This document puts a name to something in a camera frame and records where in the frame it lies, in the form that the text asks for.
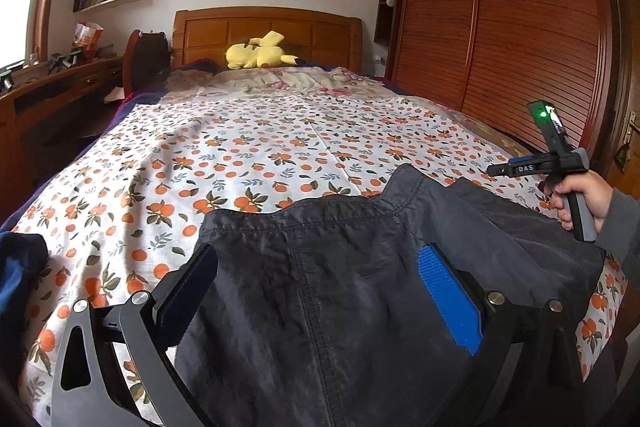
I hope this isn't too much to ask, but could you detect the wooden desk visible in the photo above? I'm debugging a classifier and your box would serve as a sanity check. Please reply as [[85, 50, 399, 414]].
[[0, 56, 126, 208]]

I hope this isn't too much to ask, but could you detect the floral quilt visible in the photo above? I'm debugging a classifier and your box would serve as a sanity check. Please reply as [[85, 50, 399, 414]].
[[165, 66, 401, 100]]

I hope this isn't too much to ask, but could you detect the orange-print bed sheet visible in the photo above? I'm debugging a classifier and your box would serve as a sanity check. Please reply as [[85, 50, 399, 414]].
[[10, 92, 628, 427]]

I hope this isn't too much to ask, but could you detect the yellow plush toy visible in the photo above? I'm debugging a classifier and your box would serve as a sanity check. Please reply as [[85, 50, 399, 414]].
[[225, 31, 306, 70]]

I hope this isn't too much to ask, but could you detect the black jacket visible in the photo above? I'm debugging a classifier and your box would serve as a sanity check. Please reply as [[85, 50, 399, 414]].
[[172, 163, 608, 427]]

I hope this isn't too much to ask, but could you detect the wooden headboard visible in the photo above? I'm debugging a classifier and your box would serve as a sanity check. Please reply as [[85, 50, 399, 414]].
[[172, 7, 363, 72]]

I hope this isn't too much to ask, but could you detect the dark small desk object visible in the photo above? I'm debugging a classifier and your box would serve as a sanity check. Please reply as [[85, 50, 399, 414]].
[[47, 52, 83, 72]]

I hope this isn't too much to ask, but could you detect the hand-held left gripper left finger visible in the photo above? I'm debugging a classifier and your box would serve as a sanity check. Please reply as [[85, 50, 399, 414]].
[[50, 243, 221, 427]]

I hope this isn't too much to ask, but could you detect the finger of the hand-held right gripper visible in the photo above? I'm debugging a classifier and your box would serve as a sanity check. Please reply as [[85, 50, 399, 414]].
[[486, 161, 552, 178]]

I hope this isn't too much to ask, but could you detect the wooden wardrobe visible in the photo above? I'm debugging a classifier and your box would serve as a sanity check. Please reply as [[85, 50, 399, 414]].
[[387, 0, 616, 158]]

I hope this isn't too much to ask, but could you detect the black backpack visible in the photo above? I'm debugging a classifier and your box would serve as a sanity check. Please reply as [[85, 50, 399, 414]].
[[135, 32, 173, 82]]

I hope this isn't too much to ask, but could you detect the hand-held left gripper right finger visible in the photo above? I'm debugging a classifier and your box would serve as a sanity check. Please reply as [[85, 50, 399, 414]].
[[416, 242, 586, 427]]

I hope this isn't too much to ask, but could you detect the person's right hand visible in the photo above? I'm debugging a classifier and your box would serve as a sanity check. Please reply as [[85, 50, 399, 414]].
[[542, 169, 613, 233]]

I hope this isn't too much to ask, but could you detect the orange paper bag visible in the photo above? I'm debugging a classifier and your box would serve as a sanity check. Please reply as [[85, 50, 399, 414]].
[[72, 22, 105, 52]]

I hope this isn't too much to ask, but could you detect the navy blue garment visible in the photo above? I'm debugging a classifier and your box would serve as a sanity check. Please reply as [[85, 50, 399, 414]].
[[0, 231, 50, 358]]

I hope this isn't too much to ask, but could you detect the person's right forearm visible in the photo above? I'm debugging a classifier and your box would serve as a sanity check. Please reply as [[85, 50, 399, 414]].
[[594, 187, 640, 280]]

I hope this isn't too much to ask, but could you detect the wooden chair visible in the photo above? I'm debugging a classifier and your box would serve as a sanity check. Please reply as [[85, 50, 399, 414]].
[[122, 29, 173, 95]]

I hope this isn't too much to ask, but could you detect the brass door handle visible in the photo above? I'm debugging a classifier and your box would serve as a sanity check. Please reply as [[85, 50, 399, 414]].
[[617, 114, 640, 172]]

